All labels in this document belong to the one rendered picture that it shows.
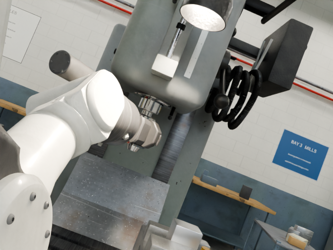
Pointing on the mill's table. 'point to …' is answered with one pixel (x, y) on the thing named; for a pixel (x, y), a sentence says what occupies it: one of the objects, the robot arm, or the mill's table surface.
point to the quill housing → (186, 107)
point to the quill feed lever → (222, 103)
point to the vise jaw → (163, 244)
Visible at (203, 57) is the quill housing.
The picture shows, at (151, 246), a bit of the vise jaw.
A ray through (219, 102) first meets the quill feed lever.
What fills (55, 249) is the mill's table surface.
